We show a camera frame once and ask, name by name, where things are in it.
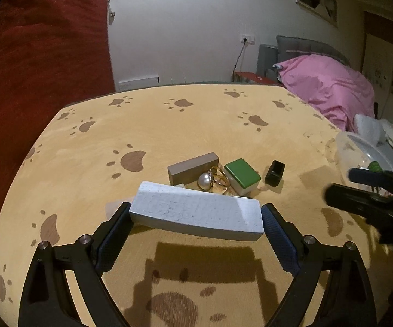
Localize pearl gold ring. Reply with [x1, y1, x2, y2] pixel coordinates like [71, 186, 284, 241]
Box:
[197, 165, 231, 195]

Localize pink duvet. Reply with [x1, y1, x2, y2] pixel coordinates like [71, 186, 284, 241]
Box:
[275, 55, 374, 131]

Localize red curtain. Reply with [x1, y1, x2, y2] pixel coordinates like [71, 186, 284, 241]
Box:
[0, 0, 115, 210]

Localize white baseboard heater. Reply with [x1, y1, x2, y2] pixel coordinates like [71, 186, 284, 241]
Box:
[118, 75, 159, 92]

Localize wall power socket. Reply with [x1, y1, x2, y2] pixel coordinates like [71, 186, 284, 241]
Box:
[240, 34, 255, 44]

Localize black power cable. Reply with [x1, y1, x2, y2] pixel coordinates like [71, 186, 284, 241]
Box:
[232, 40, 248, 83]

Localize framed wall picture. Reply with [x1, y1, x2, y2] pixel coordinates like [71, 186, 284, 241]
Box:
[295, 0, 338, 27]

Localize grey bed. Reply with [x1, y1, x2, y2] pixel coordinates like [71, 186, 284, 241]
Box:
[256, 35, 393, 164]

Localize clear plastic bowl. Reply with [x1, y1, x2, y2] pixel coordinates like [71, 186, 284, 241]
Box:
[335, 132, 393, 195]

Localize grey-brown rectangular block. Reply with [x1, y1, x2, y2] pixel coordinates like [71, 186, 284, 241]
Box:
[168, 152, 219, 186]

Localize white pillow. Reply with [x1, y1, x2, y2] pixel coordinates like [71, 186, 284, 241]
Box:
[354, 114, 386, 146]

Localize green white mahjong tile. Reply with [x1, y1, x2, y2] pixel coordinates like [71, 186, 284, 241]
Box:
[224, 158, 262, 196]

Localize cream wardrobe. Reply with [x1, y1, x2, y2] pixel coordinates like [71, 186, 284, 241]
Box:
[362, 12, 393, 123]

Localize small black comb attachment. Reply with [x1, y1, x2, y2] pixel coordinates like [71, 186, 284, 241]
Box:
[265, 160, 285, 187]

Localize white rectangular foam block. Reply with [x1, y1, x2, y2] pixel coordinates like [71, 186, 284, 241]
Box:
[129, 181, 264, 241]

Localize red quilt box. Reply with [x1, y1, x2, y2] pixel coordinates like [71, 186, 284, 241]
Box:
[232, 72, 280, 86]

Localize green bottle-shaped keychain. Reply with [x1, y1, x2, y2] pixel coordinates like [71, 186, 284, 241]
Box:
[367, 161, 384, 173]

